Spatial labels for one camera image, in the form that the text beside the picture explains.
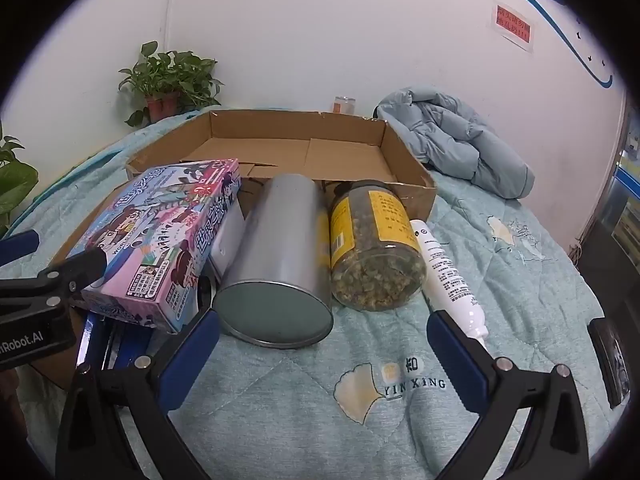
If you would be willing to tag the blue folding stand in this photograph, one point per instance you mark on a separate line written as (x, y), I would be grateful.
(131, 345)

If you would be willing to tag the cardboard box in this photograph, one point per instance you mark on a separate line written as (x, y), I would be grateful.
(300, 155)

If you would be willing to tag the red wall sign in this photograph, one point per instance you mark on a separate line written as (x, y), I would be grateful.
(512, 24)

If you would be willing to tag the pink printed cartoon box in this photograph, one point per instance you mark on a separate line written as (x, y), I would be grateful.
(160, 230)

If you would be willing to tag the yellow label dried flower jar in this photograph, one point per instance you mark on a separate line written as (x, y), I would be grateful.
(375, 240)

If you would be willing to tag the black chair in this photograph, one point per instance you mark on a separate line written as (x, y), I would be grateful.
(605, 270)

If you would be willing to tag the blue framed glass cabinet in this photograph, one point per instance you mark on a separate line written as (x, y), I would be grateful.
(622, 200)

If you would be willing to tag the white squeeze tube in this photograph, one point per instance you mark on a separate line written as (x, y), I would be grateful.
(445, 270)

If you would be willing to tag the teal quilted blanket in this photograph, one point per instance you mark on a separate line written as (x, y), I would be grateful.
(280, 400)

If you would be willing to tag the black remote control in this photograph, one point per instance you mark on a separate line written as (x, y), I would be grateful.
(610, 360)

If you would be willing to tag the light blue puffer jacket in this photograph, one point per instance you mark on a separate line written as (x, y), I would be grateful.
(450, 135)

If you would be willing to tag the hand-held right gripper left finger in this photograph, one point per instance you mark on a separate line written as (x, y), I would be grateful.
(192, 355)

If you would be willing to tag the large leaf green plant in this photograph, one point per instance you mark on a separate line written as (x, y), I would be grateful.
(17, 180)

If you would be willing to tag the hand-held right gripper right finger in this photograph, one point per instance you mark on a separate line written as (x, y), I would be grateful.
(457, 360)

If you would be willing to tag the potted green plant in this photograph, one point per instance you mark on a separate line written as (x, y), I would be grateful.
(170, 75)

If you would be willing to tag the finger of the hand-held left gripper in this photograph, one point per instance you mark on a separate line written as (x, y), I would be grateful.
(20, 247)
(75, 267)

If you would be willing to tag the small orange can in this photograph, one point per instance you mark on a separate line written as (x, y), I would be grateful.
(344, 105)

